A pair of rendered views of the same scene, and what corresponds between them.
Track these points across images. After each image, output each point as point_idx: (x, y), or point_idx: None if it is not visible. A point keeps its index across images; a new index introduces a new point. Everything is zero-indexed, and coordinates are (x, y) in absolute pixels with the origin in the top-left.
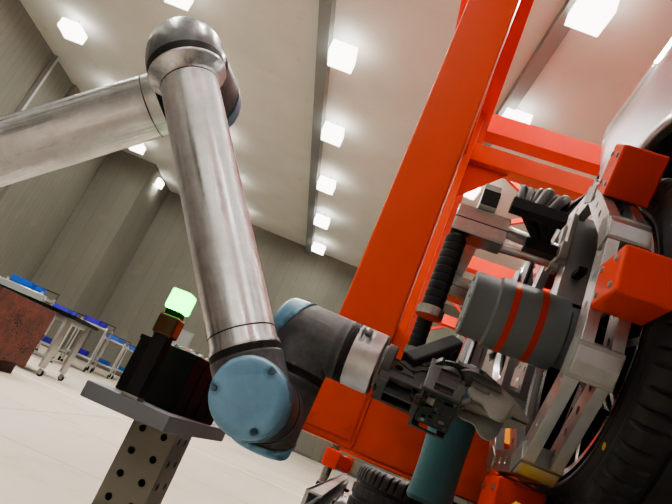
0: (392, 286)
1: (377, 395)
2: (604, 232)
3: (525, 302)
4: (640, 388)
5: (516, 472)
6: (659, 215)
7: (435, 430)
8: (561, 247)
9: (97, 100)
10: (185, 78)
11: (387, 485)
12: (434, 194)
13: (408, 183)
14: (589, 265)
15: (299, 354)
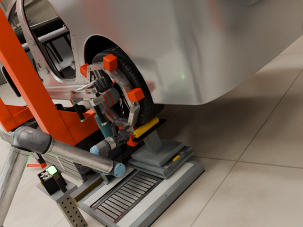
0: (47, 103)
1: (118, 146)
2: (121, 85)
3: (107, 98)
4: (144, 106)
5: None
6: (122, 70)
7: (104, 129)
8: None
9: (17, 167)
10: (56, 147)
11: None
12: (29, 68)
13: (20, 72)
14: (107, 77)
15: (105, 155)
